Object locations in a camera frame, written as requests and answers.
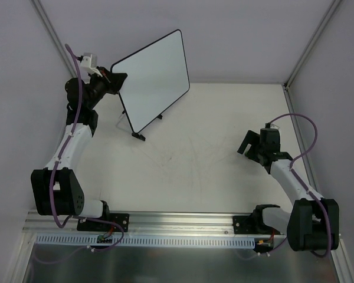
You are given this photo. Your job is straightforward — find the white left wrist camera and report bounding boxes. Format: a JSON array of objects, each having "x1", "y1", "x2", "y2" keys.
[{"x1": 80, "y1": 52, "x2": 101, "y2": 76}]

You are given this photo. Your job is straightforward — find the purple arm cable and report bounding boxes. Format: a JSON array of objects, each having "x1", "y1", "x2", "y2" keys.
[
  {"x1": 253, "y1": 113, "x2": 335, "y2": 259},
  {"x1": 32, "y1": 44, "x2": 125, "y2": 265}
]

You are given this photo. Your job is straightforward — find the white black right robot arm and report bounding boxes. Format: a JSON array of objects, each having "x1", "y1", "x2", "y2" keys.
[{"x1": 237, "y1": 127, "x2": 339, "y2": 257}]

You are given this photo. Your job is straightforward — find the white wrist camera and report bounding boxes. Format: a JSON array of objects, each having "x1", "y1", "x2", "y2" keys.
[
  {"x1": 265, "y1": 123, "x2": 280, "y2": 130},
  {"x1": 80, "y1": 52, "x2": 101, "y2": 76}
]

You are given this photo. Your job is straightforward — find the wire whiteboard easel stand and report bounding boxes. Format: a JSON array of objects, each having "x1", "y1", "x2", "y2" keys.
[{"x1": 115, "y1": 110, "x2": 146, "y2": 142}]

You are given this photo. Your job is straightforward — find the left aluminium frame post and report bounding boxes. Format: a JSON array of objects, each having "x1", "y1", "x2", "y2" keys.
[{"x1": 29, "y1": 0, "x2": 77, "y2": 78}]

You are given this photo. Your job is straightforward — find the aluminium frame post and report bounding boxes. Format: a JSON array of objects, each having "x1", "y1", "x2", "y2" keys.
[
  {"x1": 283, "y1": 0, "x2": 343, "y2": 89},
  {"x1": 29, "y1": 0, "x2": 77, "y2": 78}
]

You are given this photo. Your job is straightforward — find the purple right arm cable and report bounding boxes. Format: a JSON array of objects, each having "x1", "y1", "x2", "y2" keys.
[{"x1": 253, "y1": 113, "x2": 335, "y2": 259}]

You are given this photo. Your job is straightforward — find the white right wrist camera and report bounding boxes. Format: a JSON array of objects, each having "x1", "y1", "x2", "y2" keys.
[{"x1": 265, "y1": 123, "x2": 280, "y2": 130}]

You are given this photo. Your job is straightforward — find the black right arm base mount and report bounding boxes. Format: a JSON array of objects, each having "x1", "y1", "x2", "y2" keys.
[{"x1": 232, "y1": 215, "x2": 263, "y2": 235}]

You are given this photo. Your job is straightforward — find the right aluminium frame post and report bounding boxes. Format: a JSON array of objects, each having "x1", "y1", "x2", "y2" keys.
[{"x1": 283, "y1": 0, "x2": 343, "y2": 89}]

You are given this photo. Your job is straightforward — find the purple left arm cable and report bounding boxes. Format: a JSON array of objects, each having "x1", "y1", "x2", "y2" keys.
[{"x1": 32, "y1": 44, "x2": 125, "y2": 265}]

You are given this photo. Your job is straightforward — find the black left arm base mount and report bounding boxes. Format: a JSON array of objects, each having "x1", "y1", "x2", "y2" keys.
[{"x1": 77, "y1": 212, "x2": 130, "y2": 233}]

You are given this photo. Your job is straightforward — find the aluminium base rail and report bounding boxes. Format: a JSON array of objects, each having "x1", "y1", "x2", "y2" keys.
[{"x1": 21, "y1": 210, "x2": 251, "y2": 236}]

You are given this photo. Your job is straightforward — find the white slotted cable duct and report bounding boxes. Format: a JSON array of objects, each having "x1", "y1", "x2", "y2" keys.
[{"x1": 35, "y1": 233, "x2": 255, "y2": 249}]

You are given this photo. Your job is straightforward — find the small whiteboard black frame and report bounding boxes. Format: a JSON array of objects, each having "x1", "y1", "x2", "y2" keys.
[{"x1": 110, "y1": 29, "x2": 190, "y2": 136}]

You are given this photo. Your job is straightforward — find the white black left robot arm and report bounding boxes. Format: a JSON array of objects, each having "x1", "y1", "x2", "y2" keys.
[{"x1": 31, "y1": 67, "x2": 128, "y2": 231}]

